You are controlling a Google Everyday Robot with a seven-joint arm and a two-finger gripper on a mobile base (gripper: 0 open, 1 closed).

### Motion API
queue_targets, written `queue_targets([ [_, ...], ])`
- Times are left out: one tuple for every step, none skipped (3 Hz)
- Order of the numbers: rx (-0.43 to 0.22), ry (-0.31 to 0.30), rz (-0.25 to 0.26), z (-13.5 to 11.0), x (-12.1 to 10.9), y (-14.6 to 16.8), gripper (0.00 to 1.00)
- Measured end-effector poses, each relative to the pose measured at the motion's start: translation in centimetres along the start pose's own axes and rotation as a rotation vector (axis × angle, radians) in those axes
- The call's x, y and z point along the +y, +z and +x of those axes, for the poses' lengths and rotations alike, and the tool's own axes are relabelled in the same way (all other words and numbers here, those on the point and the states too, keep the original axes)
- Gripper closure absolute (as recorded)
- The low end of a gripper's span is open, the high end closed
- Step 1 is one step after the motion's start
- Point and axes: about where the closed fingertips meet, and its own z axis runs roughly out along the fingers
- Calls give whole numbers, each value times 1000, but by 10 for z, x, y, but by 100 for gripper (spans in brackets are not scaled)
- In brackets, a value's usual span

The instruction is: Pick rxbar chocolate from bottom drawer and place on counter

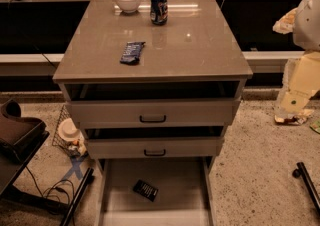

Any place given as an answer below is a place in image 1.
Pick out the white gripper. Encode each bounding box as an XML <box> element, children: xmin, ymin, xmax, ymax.
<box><xmin>272</xmin><ymin>8</ymin><xmax>320</xmax><ymax>114</ymax></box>

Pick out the black rxbar chocolate bar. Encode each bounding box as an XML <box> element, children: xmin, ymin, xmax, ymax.
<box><xmin>133</xmin><ymin>180</ymin><xmax>158</xmax><ymax>202</ymax></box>

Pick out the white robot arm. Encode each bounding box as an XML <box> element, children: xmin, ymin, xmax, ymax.
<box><xmin>272</xmin><ymin>0</ymin><xmax>320</xmax><ymax>117</ymax></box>

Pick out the grey drawer cabinet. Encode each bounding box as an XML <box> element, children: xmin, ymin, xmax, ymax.
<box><xmin>52</xmin><ymin>0</ymin><xmax>254</xmax><ymax>226</ymax></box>

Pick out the open bottom drawer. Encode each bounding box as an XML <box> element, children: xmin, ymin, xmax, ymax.
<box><xmin>94</xmin><ymin>157</ymin><xmax>217</xmax><ymax>226</ymax></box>

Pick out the crumpled snack bag on floor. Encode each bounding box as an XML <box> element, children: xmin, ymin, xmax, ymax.
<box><xmin>274</xmin><ymin>109</ymin><xmax>314</xmax><ymax>125</ymax></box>

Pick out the green packet on floor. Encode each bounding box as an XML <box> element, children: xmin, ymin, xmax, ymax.
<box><xmin>310</xmin><ymin>120</ymin><xmax>320</xmax><ymax>134</ymax></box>

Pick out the blue soda can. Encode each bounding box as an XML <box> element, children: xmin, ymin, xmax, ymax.
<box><xmin>150</xmin><ymin>0</ymin><xmax>168</xmax><ymax>25</ymax></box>

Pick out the black base leg right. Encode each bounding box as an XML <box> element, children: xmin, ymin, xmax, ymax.
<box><xmin>292</xmin><ymin>162</ymin><xmax>320</xmax><ymax>215</ymax></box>

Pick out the black base leg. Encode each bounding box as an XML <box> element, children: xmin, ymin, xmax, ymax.
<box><xmin>292</xmin><ymin>162</ymin><xmax>320</xmax><ymax>215</ymax></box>
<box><xmin>59</xmin><ymin>168</ymin><xmax>94</xmax><ymax>226</ymax></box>

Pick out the blue snack bar wrapper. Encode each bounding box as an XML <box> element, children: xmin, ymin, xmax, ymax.
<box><xmin>120</xmin><ymin>41</ymin><xmax>145</xmax><ymax>65</ymax></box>

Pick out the black base leg left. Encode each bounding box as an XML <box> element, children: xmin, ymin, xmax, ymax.
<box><xmin>59</xmin><ymin>168</ymin><xmax>94</xmax><ymax>226</ymax></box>

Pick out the dark chair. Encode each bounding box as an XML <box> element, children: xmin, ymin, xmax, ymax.
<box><xmin>0</xmin><ymin>100</ymin><xmax>49</xmax><ymax>196</ymax></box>

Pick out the top drawer with handle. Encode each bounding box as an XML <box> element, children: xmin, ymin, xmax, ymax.
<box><xmin>66</xmin><ymin>99</ymin><xmax>240</xmax><ymax>129</ymax></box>

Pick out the drawer with handle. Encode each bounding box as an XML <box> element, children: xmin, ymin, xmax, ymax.
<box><xmin>85</xmin><ymin>137</ymin><xmax>224</xmax><ymax>159</ymax></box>
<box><xmin>66</xmin><ymin>99</ymin><xmax>240</xmax><ymax>129</ymax></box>

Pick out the middle drawer with handle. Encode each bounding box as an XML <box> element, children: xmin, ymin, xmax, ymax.
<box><xmin>85</xmin><ymin>137</ymin><xmax>224</xmax><ymax>159</ymax></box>

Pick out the wire basket with items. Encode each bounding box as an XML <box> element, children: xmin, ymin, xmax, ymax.
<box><xmin>52</xmin><ymin>106</ymin><xmax>87</xmax><ymax>157</ymax></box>

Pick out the black floor cable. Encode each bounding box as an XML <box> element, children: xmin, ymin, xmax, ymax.
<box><xmin>24</xmin><ymin>165</ymin><xmax>77</xmax><ymax>216</ymax></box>

